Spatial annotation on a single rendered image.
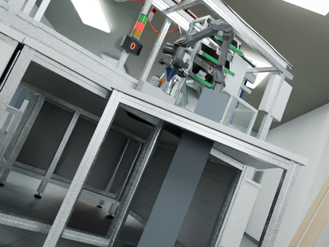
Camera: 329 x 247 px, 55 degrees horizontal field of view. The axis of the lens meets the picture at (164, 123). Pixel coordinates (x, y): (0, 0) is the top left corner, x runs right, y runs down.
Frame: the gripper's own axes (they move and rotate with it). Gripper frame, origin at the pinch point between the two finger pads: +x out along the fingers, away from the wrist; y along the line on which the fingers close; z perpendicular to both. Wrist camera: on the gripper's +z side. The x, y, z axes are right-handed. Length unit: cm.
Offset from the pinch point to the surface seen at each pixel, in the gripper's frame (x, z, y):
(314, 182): -29, -124, 388
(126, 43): -9.7, -22.5, -23.3
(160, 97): 16.6, 11.7, -7.2
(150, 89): 16.0, 11.6, -14.3
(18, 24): 19, 3, -79
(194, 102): 2.2, -10.7, 30.7
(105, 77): 20.2, 4.6, -35.9
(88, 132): 41, -163, 32
